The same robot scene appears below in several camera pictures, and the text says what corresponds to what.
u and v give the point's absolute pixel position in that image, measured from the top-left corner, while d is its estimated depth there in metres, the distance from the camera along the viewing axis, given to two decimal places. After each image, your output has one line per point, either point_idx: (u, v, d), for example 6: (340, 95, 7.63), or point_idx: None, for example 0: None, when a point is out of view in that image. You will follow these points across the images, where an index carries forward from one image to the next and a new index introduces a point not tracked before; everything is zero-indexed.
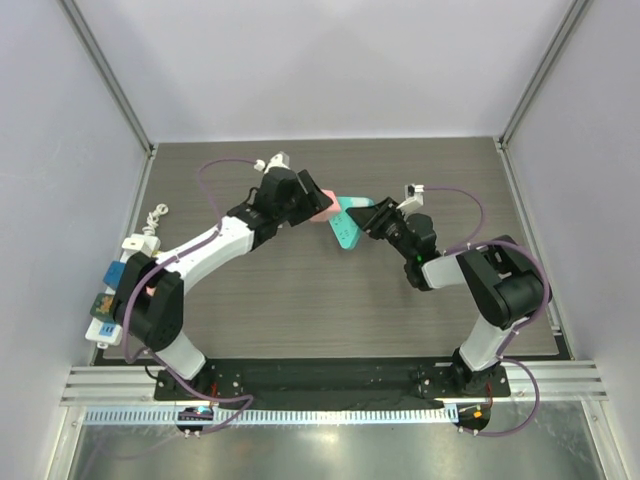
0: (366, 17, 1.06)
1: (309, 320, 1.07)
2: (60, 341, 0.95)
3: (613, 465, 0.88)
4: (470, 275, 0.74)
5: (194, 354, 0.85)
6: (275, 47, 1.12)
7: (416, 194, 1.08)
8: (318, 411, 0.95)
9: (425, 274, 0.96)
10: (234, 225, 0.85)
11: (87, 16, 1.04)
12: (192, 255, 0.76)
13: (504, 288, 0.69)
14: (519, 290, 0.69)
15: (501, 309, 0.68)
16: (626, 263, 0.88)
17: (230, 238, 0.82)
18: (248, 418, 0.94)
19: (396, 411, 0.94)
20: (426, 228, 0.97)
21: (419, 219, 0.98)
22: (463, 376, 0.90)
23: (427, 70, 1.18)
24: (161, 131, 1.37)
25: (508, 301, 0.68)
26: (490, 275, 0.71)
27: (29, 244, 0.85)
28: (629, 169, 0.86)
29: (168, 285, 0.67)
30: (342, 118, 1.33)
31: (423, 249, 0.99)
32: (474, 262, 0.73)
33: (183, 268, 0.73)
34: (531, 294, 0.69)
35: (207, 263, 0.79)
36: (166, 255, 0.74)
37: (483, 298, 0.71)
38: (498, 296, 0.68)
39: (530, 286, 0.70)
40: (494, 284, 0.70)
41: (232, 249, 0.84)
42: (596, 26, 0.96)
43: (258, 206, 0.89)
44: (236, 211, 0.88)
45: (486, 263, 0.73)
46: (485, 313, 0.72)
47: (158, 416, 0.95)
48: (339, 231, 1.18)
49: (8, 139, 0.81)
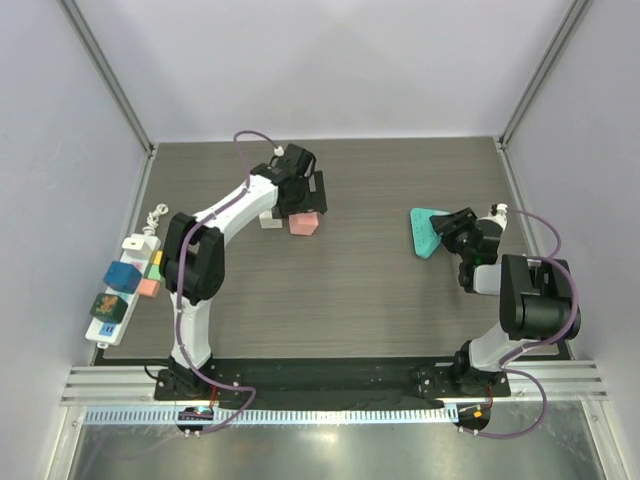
0: (366, 16, 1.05)
1: (309, 319, 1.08)
2: (60, 341, 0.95)
3: (613, 465, 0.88)
4: (503, 276, 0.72)
5: (204, 343, 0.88)
6: (275, 45, 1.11)
7: (500, 214, 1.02)
8: (318, 411, 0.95)
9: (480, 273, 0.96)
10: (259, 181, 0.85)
11: (87, 18, 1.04)
12: (227, 213, 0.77)
13: (530, 301, 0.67)
14: (544, 310, 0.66)
15: (515, 317, 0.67)
16: (625, 264, 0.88)
17: (259, 191, 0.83)
18: (248, 418, 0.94)
19: (396, 411, 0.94)
20: (493, 231, 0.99)
21: (492, 223, 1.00)
22: (460, 368, 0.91)
23: (427, 69, 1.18)
24: (162, 131, 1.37)
25: (526, 312, 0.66)
26: (525, 285, 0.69)
27: (28, 244, 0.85)
28: (628, 169, 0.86)
29: (212, 235, 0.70)
30: (342, 117, 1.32)
31: (484, 251, 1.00)
32: (514, 264, 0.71)
33: (222, 225, 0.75)
34: (557, 318, 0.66)
35: (241, 218, 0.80)
36: (203, 215, 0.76)
37: (505, 299, 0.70)
38: (520, 303, 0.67)
39: (558, 311, 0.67)
40: (523, 293, 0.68)
41: (262, 202, 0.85)
42: (596, 27, 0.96)
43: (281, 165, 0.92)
44: (259, 169, 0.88)
45: (525, 273, 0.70)
46: (500, 315, 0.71)
47: (159, 416, 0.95)
48: (418, 235, 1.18)
49: (8, 140, 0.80)
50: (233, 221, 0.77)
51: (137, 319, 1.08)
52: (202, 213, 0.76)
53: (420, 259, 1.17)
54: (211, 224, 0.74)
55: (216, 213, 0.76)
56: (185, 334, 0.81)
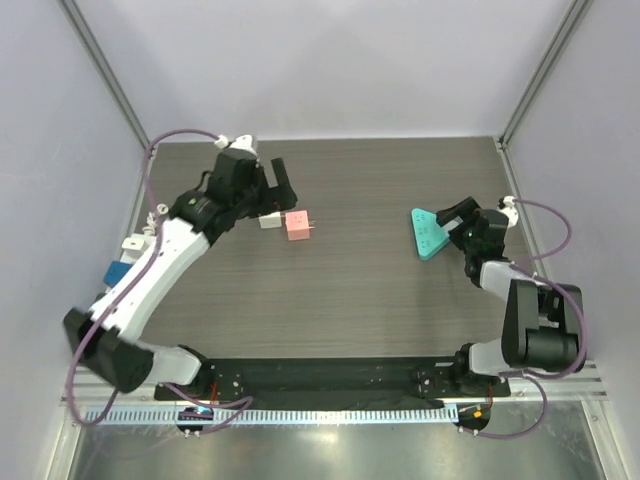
0: (366, 16, 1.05)
1: (309, 320, 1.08)
2: (60, 342, 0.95)
3: (613, 465, 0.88)
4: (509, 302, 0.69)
5: (187, 365, 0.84)
6: (274, 44, 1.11)
7: (508, 207, 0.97)
8: (318, 411, 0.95)
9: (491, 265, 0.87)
10: (172, 235, 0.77)
11: (87, 17, 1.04)
12: (131, 295, 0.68)
13: (535, 337, 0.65)
14: (548, 346, 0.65)
15: (517, 351, 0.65)
16: (625, 264, 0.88)
17: (174, 251, 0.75)
18: (248, 418, 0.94)
19: (396, 411, 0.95)
20: (497, 218, 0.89)
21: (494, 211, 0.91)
22: (460, 368, 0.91)
23: (427, 70, 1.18)
24: (161, 131, 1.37)
25: (529, 348, 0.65)
26: (532, 319, 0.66)
27: (28, 244, 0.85)
28: (628, 169, 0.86)
29: (108, 343, 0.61)
30: (342, 117, 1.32)
31: (489, 240, 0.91)
32: (523, 293, 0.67)
33: (128, 312, 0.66)
34: (561, 354, 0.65)
35: (156, 290, 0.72)
36: (103, 305, 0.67)
37: (508, 330, 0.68)
38: (524, 338, 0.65)
39: (563, 347, 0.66)
40: (529, 329, 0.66)
41: (182, 259, 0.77)
42: (596, 27, 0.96)
43: (209, 195, 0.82)
44: (178, 209, 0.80)
45: (534, 304, 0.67)
46: (500, 341, 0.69)
47: (159, 416, 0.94)
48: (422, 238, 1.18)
49: (8, 140, 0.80)
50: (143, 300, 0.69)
51: None
52: (100, 303, 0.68)
53: (420, 259, 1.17)
54: (109, 322, 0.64)
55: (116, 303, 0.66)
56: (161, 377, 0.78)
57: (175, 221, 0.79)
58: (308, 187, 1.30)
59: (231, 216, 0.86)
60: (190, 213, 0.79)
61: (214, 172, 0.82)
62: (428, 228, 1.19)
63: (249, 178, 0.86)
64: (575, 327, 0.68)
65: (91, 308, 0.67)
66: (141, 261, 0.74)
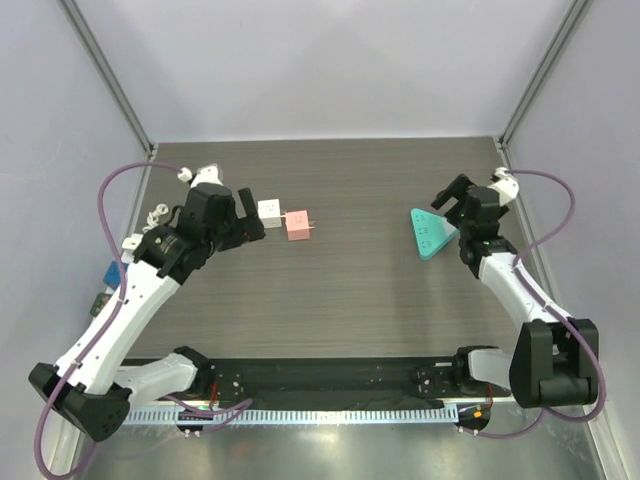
0: (365, 16, 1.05)
1: (309, 320, 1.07)
2: (60, 342, 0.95)
3: (613, 464, 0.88)
4: (522, 347, 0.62)
5: (179, 377, 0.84)
6: (274, 44, 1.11)
7: (503, 180, 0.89)
8: (318, 411, 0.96)
9: (496, 252, 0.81)
10: (139, 279, 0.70)
11: (87, 17, 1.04)
12: (97, 349, 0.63)
13: (549, 385, 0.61)
14: (562, 391, 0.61)
15: (529, 401, 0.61)
16: (625, 264, 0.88)
17: (140, 298, 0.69)
18: (248, 418, 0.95)
19: (396, 411, 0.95)
20: (489, 196, 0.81)
21: (483, 189, 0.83)
22: (461, 370, 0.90)
23: (427, 70, 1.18)
24: (161, 131, 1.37)
25: (542, 397, 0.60)
26: (546, 368, 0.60)
27: (29, 244, 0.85)
28: (628, 169, 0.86)
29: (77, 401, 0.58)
30: (341, 117, 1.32)
31: (484, 222, 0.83)
32: (538, 344, 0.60)
33: (93, 369, 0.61)
34: (570, 393, 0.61)
35: (125, 340, 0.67)
36: (67, 360, 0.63)
37: (520, 374, 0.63)
38: (537, 389, 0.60)
39: (576, 388, 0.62)
40: (540, 377, 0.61)
41: (152, 303, 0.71)
42: (596, 27, 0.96)
43: (176, 232, 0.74)
44: (144, 248, 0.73)
45: (549, 353, 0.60)
46: (511, 383, 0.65)
47: (159, 416, 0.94)
48: (423, 239, 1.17)
49: (8, 140, 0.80)
50: (111, 353, 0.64)
51: None
52: (65, 357, 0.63)
53: (421, 259, 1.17)
54: (74, 378, 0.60)
55: (79, 359, 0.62)
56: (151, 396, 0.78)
57: (141, 264, 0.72)
58: (308, 187, 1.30)
59: (203, 254, 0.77)
60: (156, 253, 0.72)
61: (185, 205, 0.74)
62: (428, 228, 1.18)
63: (224, 213, 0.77)
64: (589, 369, 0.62)
65: (56, 363, 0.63)
66: (108, 308, 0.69)
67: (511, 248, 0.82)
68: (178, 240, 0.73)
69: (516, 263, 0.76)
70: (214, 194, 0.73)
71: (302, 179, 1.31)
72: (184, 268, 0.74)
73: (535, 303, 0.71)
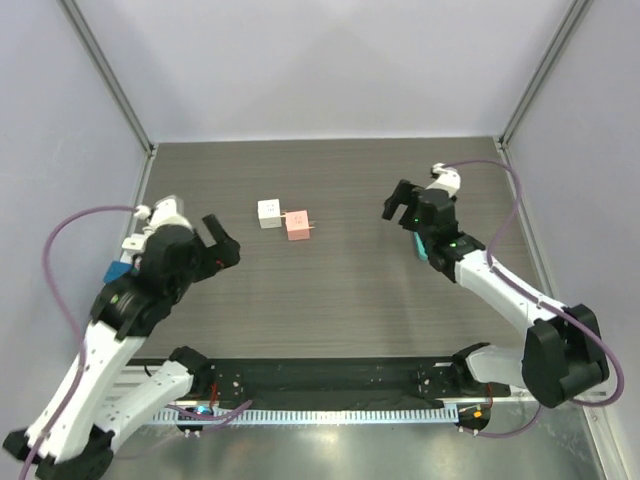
0: (365, 17, 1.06)
1: (309, 320, 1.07)
2: (59, 342, 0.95)
3: (613, 464, 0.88)
4: (535, 354, 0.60)
5: (172, 387, 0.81)
6: (274, 45, 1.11)
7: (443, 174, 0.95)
8: (318, 411, 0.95)
9: (466, 253, 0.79)
10: (98, 342, 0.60)
11: (87, 17, 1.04)
12: (64, 416, 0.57)
13: (570, 380, 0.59)
14: (581, 379, 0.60)
15: (555, 400, 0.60)
16: (625, 264, 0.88)
17: (100, 365, 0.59)
18: (248, 418, 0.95)
19: (396, 411, 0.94)
20: (441, 199, 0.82)
21: (432, 193, 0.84)
22: (463, 377, 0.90)
23: (427, 70, 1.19)
24: (161, 131, 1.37)
25: (567, 395, 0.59)
26: (560, 364, 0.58)
27: (28, 244, 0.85)
28: (628, 169, 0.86)
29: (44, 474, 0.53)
30: (341, 117, 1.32)
31: (442, 224, 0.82)
32: (548, 346, 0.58)
33: (61, 440, 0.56)
34: (586, 378, 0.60)
35: (97, 400, 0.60)
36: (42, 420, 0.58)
37: (538, 375, 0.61)
38: (560, 389, 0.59)
39: (593, 371, 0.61)
40: (557, 376, 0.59)
41: (118, 365, 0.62)
42: (596, 27, 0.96)
43: (133, 285, 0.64)
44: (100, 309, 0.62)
45: (560, 350, 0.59)
46: (532, 387, 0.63)
47: (159, 416, 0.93)
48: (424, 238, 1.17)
49: (8, 140, 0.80)
50: (80, 418, 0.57)
51: None
52: (35, 423, 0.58)
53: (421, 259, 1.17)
54: (44, 449, 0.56)
55: (46, 430, 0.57)
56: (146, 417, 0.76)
57: (98, 326, 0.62)
58: (308, 187, 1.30)
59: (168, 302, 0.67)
60: (113, 314, 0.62)
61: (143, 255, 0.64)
62: None
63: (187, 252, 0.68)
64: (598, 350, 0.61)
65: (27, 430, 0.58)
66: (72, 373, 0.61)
67: (478, 246, 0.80)
68: (135, 295, 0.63)
69: (492, 262, 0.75)
70: (171, 241, 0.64)
71: (302, 179, 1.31)
72: (149, 322, 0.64)
73: (529, 301, 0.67)
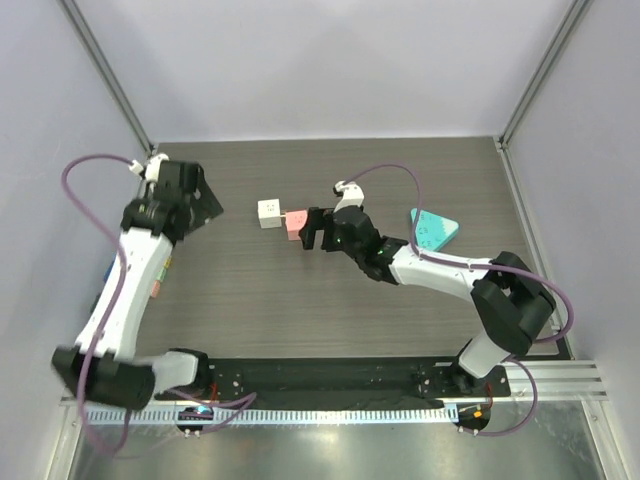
0: (365, 16, 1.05)
1: (308, 319, 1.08)
2: (59, 342, 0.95)
3: (613, 464, 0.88)
4: (488, 314, 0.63)
5: (184, 365, 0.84)
6: (275, 45, 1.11)
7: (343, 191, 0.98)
8: (318, 411, 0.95)
9: (395, 254, 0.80)
10: (135, 246, 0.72)
11: (87, 17, 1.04)
12: (114, 315, 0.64)
13: (527, 320, 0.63)
14: (536, 316, 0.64)
15: (524, 343, 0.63)
16: (625, 263, 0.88)
17: (141, 262, 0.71)
18: (248, 418, 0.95)
19: (396, 411, 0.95)
20: (355, 216, 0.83)
21: (343, 211, 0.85)
22: (466, 383, 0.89)
23: (427, 69, 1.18)
24: (162, 131, 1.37)
25: (530, 334, 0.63)
26: (513, 311, 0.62)
27: (28, 244, 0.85)
28: (628, 168, 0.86)
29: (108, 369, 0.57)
30: (341, 117, 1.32)
31: (365, 238, 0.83)
32: (496, 302, 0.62)
33: (114, 335, 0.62)
34: (538, 313, 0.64)
35: (139, 303, 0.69)
36: (88, 333, 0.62)
37: (499, 329, 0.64)
38: (523, 332, 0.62)
39: (541, 305, 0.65)
40: (515, 323, 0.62)
41: (152, 268, 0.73)
42: (596, 26, 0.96)
43: (156, 200, 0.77)
44: (129, 221, 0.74)
45: (506, 299, 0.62)
46: (498, 342, 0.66)
47: (159, 416, 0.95)
48: (422, 239, 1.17)
49: (8, 140, 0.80)
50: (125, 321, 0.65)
51: None
52: (84, 334, 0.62)
53: None
54: (102, 346, 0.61)
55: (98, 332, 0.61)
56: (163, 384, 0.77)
57: (130, 233, 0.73)
58: (308, 187, 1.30)
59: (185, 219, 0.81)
60: (142, 220, 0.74)
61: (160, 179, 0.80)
62: (427, 228, 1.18)
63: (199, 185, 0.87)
64: (535, 284, 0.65)
65: (76, 340, 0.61)
66: (109, 285, 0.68)
67: (402, 243, 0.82)
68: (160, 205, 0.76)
69: (418, 251, 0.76)
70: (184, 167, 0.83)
71: (302, 179, 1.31)
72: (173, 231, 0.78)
73: (462, 269, 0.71)
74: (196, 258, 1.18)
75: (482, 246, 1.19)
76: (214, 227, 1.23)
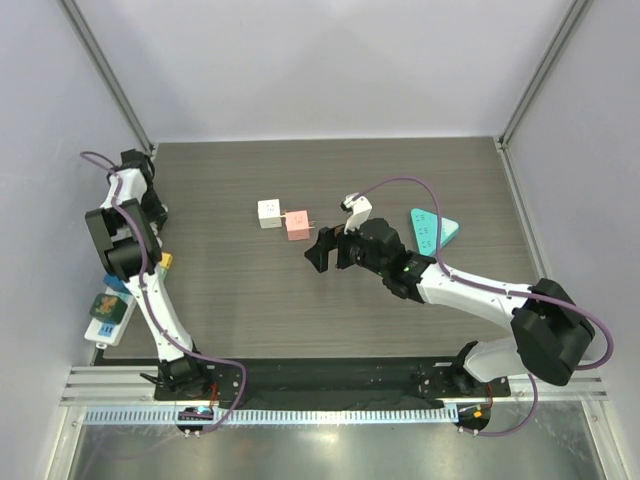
0: (365, 18, 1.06)
1: (308, 320, 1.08)
2: (59, 342, 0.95)
3: (613, 464, 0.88)
4: (528, 345, 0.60)
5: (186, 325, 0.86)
6: (275, 45, 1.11)
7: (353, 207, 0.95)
8: (318, 411, 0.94)
9: (422, 272, 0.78)
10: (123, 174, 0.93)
11: (87, 17, 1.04)
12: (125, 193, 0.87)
13: (568, 354, 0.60)
14: (576, 349, 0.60)
15: (564, 378, 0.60)
16: (624, 263, 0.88)
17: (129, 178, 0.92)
18: (248, 418, 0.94)
19: (396, 411, 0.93)
20: (384, 230, 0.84)
21: (372, 225, 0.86)
22: (466, 385, 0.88)
23: (427, 70, 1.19)
24: (161, 131, 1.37)
25: (571, 368, 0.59)
26: (555, 344, 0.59)
27: (28, 243, 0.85)
28: (628, 167, 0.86)
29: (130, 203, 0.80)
30: (341, 118, 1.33)
31: (391, 253, 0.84)
32: (537, 333, 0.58)
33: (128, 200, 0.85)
34: (578, 346, 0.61)
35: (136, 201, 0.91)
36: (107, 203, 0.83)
37: (538, 362, 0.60)
38: (564, 367, 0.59)
39: (582, 337, 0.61)
40: (556, 357, 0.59)
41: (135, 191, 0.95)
42: (596, 26, 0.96)
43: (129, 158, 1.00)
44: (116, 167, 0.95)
45: (549, 331, 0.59)
46: (536, 374, 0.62)
47: (158, 416, 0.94)
48: (421, 240, 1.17)
49: (8, 139, 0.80)
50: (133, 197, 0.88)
51: (137, 319, 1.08)
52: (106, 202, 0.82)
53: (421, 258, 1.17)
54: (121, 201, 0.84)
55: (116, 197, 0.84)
56: (163, 318, 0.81)
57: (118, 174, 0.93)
58: (308, 187, 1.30)
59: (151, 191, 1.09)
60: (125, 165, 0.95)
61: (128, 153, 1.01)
62: (427, 228, 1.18)
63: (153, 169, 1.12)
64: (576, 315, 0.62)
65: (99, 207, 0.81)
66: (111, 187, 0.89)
67: (430, 261, 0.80)
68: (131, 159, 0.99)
69: (448, 271, 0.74)
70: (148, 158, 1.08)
71: (302, 179, 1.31)
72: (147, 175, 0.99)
73: (499, 295, 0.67)
74: (196, 258, 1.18)
75: (482, 246, 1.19)
76: (215, 227, 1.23)
